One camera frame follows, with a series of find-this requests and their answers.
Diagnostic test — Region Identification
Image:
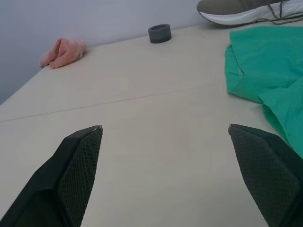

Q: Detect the taupe sneaker with white sole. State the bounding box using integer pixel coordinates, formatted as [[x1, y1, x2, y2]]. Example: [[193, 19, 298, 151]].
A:
[[196, 0, 303, 26]]

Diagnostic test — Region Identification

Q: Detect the dark grey round cup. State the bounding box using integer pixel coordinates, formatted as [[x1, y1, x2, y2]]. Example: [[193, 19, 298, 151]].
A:
[[148, 23, 172, 44]]

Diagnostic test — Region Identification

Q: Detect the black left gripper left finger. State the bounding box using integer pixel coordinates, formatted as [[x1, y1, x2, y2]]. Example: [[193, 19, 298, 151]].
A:
[[0, 125, 104, 227]]

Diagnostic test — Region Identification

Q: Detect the pink fluffy cloth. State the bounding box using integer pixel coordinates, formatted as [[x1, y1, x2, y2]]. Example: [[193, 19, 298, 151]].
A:
[[39, 37, 88, 70]]

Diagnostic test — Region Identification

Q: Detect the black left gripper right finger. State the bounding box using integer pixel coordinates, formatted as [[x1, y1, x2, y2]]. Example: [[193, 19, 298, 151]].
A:
[[228, 123, 303, 227]]

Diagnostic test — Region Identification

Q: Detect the teal green garment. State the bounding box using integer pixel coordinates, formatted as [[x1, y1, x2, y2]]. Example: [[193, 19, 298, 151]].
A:
[[224, 25, 303, 159]]

